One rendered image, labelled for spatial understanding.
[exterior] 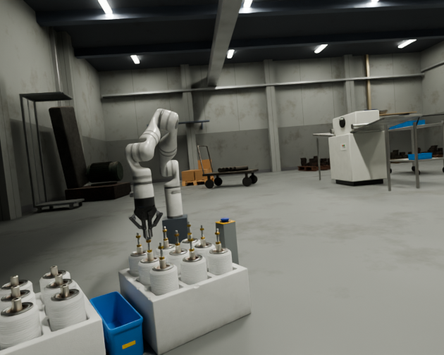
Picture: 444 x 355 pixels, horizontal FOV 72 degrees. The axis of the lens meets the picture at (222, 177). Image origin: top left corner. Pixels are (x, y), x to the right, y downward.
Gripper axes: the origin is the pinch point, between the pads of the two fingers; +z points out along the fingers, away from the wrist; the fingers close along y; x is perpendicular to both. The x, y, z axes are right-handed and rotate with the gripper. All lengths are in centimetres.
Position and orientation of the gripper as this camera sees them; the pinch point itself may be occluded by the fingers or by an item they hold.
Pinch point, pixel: (147, 234)
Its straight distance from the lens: 121.5
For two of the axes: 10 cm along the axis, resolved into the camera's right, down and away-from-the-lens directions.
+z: 0.9, 9.9, 0.6
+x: -3.9, -0.2, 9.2
